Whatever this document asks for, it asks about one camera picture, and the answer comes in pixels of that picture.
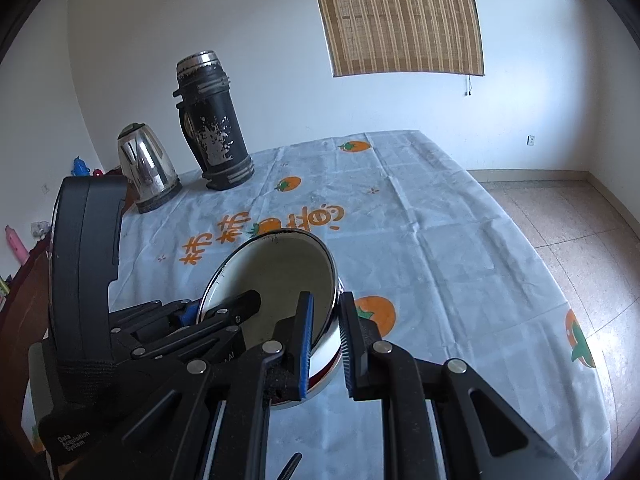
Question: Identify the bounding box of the worn black thermos flask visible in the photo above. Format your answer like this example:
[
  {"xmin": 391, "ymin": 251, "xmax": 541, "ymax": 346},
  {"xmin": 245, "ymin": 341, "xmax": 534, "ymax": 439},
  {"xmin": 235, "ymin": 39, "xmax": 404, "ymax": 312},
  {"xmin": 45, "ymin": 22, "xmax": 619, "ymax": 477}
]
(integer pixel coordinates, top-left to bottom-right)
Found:
[{"xmin": 172, "ymin": 51, "xmax": 254, "ymax": 192}]

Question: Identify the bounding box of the metal enamel bowl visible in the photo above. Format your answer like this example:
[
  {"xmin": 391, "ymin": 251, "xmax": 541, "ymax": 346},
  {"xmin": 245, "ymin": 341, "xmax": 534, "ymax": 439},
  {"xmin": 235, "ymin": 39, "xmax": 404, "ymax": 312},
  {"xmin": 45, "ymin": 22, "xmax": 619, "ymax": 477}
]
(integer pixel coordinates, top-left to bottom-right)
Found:
[{"xmin": 199, "ymin": 230, "xmax": 346, "ymax": 403}]

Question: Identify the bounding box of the bamboo window blind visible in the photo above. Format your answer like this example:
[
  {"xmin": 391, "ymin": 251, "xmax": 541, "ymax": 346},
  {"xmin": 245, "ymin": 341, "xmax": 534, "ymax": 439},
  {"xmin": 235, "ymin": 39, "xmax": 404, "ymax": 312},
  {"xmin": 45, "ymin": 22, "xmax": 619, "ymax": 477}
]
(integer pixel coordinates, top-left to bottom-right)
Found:
[{"xmin": 307, "ymin": 0, "xmax": 485, "ymax": 78}]

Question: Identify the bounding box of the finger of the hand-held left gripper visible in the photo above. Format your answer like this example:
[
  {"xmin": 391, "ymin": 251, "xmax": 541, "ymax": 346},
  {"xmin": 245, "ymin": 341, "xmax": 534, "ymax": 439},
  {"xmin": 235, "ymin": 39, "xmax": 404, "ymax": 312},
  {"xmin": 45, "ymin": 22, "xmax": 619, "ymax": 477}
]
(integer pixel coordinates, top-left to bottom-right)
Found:
[
  {"xmin": 169, "ymin": 300, "xmax": 202, "ymax": 327},
  {"xmin": 202, "ymin": 290, "xmax": 262, "ymax": 330}
]

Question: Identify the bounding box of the pink bottle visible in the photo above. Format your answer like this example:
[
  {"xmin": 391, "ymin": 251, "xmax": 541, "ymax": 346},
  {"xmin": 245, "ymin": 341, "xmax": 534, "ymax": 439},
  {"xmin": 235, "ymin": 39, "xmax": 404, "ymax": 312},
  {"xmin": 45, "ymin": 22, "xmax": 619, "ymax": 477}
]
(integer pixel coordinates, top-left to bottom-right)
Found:
[{"xmin": 5, "ymin": 225, "xmax": 28, "ymax": 263}]

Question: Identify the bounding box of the stainless steel electric kettle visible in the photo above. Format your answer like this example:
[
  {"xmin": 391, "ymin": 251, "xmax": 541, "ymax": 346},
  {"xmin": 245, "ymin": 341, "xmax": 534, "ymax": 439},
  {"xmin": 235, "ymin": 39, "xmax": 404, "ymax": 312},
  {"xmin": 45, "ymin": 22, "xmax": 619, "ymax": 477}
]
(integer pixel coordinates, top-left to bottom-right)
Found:
[{"xmin": 117, "ymin": 122, "xmax": 183, "ymax": 214}]

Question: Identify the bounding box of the light blue orange-print tablecloth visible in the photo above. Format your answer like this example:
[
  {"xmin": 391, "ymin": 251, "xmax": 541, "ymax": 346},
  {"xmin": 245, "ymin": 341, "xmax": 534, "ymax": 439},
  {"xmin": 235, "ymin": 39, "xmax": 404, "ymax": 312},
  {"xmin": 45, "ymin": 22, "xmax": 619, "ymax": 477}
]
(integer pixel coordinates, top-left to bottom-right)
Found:
[{"xmin": 107, "ymin": 130, "xmax": 613, "ymax": 480}]

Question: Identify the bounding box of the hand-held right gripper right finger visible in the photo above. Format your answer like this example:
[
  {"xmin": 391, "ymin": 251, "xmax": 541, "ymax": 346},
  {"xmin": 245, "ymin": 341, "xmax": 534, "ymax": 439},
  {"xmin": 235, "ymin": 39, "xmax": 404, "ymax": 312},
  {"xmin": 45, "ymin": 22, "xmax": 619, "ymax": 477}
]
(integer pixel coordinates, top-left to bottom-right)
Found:
[{"xmin": 339, "ymin": 292, "xmax": 566, "ymax": 480}]

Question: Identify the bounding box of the brown wooden cabinet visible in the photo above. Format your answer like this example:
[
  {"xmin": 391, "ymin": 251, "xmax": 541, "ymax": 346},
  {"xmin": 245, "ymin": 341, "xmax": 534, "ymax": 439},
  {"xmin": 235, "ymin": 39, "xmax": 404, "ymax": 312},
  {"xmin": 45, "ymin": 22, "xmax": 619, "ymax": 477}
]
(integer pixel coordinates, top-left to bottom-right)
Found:
[{"xmin": 0, "ymin": 235, "xmax": 53, "ymax": 436}]

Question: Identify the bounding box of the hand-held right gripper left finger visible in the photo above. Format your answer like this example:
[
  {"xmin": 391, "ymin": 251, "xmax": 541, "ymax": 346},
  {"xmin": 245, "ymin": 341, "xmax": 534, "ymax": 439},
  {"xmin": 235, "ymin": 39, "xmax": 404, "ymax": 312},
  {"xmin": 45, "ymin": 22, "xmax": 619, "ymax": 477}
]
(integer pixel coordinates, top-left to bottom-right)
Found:
[{"xmin": 75, "ymin": 291, "xmax": 315, "ymax": 480}]

